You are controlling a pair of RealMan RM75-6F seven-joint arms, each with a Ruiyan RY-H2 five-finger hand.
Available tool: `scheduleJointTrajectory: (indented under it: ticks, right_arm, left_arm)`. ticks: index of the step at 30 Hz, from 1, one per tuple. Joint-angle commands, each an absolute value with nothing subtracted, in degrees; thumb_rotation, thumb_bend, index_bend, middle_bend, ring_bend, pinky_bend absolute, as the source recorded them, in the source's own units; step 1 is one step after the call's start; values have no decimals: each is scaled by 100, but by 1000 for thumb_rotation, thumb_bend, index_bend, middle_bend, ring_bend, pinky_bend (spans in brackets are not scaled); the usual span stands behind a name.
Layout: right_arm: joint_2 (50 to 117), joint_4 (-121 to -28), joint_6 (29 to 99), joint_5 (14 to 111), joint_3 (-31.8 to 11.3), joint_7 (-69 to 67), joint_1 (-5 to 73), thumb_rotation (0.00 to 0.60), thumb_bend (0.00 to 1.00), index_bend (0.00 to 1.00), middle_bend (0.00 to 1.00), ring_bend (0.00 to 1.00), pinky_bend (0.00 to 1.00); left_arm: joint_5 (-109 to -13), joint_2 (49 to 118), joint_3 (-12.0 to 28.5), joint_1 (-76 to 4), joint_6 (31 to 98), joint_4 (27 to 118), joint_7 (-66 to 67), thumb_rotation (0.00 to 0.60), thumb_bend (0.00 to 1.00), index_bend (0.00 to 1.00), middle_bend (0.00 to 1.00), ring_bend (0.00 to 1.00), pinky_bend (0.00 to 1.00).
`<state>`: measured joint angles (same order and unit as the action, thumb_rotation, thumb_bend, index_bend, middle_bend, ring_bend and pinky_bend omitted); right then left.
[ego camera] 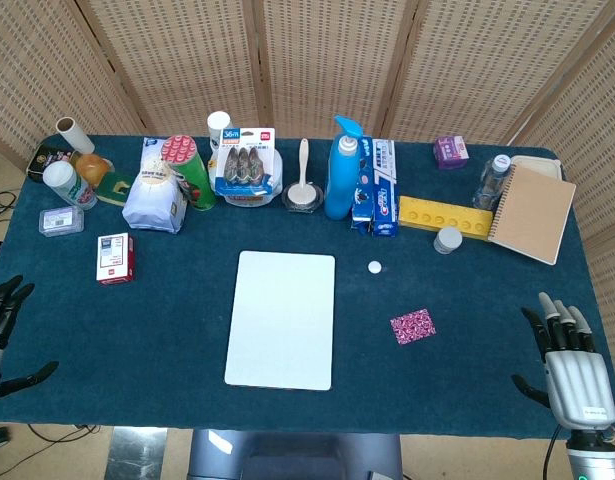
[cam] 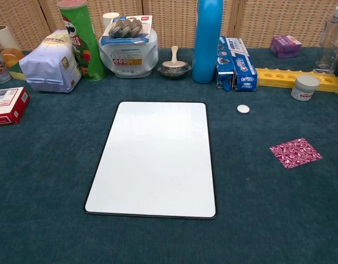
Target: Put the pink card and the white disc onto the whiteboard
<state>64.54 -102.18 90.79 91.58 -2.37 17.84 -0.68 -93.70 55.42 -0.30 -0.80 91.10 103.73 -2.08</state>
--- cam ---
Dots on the Crest toothpaste box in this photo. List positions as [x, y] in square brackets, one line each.
[243, 71]

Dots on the green yellow sponge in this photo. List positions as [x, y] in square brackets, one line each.
[16, 72]

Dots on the clear water bottle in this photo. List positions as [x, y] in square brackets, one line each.
[328, 41]

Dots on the white jar grey lid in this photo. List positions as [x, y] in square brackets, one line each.
[304, 88]

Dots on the woven folding screen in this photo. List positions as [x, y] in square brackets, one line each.
[171, 22]

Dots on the teal table cloth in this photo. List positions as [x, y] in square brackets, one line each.
[47, 192]

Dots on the white paper cup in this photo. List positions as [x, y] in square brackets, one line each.
[108, 19]

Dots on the green Pringles can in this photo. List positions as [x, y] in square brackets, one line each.
[89, 55]

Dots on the white paper bag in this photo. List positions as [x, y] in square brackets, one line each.
[47, 66]

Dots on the pink patterned card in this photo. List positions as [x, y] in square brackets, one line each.
[295, 153]

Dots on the blue plastic bottle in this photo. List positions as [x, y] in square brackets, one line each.
[207, 41]

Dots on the binder clips package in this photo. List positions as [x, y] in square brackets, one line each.
[124, 30]

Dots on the dark patterned mortar bowl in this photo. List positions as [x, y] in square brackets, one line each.
[172, 72]

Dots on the yellow block with holes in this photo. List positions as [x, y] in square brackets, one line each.
[273, 77]

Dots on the red white card box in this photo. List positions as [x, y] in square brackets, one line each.
[6, 107]

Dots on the clear plastic container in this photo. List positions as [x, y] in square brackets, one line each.
[130, 60]

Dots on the cardboard tube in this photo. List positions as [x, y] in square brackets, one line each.
[5, 35]

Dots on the purple small box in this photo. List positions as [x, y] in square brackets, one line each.
[285, 46]

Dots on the blue Oreo box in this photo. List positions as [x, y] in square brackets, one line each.
[222, 63]

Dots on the orange translucent bottle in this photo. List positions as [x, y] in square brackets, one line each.
[12, 56]

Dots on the white rectangular board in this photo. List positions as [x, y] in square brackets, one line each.
[152, 159]

